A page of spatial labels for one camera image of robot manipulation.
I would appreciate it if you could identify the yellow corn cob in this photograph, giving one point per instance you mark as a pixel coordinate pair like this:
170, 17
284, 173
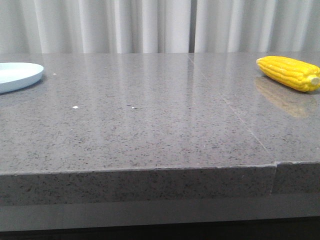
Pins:
293, 73

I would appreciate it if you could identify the white curtain right panel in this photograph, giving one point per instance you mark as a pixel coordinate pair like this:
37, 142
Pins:
227, 26

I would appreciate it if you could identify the light blue round plate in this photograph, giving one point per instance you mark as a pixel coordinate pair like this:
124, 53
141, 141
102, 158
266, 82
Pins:
18, 75

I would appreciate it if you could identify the white curtain panel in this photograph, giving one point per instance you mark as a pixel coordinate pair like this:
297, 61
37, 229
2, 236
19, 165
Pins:
96, 26
227, 26

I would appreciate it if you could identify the white curtain left panel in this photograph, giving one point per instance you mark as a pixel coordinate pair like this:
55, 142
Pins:
96, 26

